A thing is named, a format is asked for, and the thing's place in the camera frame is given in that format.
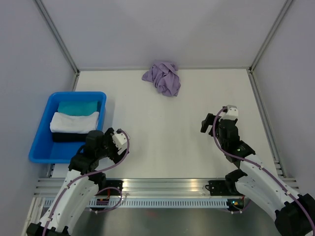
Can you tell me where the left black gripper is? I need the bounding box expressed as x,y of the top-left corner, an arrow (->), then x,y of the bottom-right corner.
96,128 -> 128,164

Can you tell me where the purple t-shirt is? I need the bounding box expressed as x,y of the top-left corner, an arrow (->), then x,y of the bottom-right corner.
142,60 -> 181,97

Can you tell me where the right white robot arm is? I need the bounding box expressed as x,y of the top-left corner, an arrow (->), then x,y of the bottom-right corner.
200,108 -> 315,236

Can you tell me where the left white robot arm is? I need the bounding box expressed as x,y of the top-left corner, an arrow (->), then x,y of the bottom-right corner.
26,128 -> 130,236

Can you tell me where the teal rolled t-shirt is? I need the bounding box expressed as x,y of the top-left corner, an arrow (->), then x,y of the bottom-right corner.
58,101 -> 98,116

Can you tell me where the black rolled t-shirt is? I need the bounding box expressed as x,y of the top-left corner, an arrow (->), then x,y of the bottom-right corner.
52,133 -> 88,143

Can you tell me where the white rolled t-shirt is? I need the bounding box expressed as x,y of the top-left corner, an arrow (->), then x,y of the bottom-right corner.
50,112 -> 99,134

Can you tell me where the blue plastic bin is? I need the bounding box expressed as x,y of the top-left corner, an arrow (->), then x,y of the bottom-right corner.
29,91 -> 106,164

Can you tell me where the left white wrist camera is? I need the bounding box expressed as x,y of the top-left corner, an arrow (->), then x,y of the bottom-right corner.
112,129 -> 129,155

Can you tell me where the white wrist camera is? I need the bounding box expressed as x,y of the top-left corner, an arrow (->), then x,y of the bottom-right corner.
112,129 -> 129,155
221,105 -> 239,121

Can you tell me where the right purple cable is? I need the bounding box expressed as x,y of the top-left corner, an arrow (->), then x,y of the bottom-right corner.
212,107 -> 315,232

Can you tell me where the purple cable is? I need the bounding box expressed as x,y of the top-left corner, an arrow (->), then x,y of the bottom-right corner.
41,129 -> 130,236
212,107 -> 315,232

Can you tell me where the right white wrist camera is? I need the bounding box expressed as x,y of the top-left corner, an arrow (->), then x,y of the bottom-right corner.
221,105 -> 239,121

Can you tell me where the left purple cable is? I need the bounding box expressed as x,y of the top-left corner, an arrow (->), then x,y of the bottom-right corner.
41,129 -> 130,236

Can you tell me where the slotted white cable duct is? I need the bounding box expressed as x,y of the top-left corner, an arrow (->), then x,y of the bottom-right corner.
87,198 -> 244,208

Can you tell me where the aluminium rail base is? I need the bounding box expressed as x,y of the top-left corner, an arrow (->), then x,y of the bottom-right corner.
33,178 -> 299,198

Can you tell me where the right aluminium frame post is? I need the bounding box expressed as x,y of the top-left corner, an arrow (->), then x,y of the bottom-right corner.
249,0 -> 295,73

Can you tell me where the aluminium frame post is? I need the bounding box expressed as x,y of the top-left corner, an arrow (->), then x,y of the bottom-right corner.
249,0 -> 295,73
33,0 -> 79,75

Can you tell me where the left aluminium frame post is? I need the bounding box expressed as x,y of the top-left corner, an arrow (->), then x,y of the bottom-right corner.
33,0 -> 79,75

